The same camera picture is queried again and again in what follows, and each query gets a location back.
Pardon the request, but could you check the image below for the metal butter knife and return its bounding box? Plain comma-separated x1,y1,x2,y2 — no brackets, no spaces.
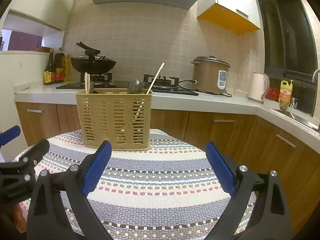
89,81,94,94

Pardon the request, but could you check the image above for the wooden chopstick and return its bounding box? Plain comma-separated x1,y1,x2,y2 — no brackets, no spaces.
84,72,88,94
133,62,166,120
86,74,91,94

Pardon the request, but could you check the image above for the grey translucent spoon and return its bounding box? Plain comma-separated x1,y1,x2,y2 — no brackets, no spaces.
127,79,140,94

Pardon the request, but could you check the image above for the black plastic spoon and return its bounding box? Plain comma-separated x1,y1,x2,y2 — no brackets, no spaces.
137,81,149,94

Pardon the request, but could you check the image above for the person's left hand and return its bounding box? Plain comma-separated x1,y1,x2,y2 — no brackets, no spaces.
12,204,27,233

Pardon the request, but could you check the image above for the soy sauce bottle dark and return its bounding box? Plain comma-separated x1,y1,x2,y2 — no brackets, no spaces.
43,48,55,85

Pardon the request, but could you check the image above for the red label sauce bottle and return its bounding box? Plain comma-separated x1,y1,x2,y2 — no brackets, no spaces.
54,47,65,83

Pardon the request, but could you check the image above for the beige plastic utensil basket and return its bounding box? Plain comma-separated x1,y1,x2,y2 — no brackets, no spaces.
76,88,152,151

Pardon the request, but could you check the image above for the steel sink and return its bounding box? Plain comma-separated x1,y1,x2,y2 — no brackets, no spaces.
272,109,319,133

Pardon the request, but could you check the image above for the black wok with lid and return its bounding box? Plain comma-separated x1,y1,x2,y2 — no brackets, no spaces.
71,42,117,75

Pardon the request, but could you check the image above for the striped woven table cloth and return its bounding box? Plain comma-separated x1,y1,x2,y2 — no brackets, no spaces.
13,128,258,240

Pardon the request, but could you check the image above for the red container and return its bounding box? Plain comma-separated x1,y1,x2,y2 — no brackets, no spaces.
265,87,280,101

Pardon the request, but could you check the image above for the yellow oil bottle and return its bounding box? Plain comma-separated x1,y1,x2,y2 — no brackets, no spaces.
278,80,294,111

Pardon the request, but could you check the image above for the white electric kettle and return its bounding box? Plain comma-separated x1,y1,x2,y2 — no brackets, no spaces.
247,72,270,104

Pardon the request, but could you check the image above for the black gas stove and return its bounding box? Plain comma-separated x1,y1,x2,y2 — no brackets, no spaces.
56,73,199,96

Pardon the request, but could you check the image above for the chrome faucet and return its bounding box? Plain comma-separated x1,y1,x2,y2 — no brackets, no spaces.
312,69,320,83

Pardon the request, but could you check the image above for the brown rice cooker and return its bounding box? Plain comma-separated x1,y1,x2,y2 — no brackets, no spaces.
191,56,230,94

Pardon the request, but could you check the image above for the dark window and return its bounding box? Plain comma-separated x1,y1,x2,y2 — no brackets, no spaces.
259,0,317,115

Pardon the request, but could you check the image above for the black power cord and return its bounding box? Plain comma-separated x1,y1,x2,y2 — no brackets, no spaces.
177,79,233,98

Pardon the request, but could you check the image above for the white yellow wall cabinet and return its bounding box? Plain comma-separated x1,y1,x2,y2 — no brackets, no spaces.
197,0,261,35

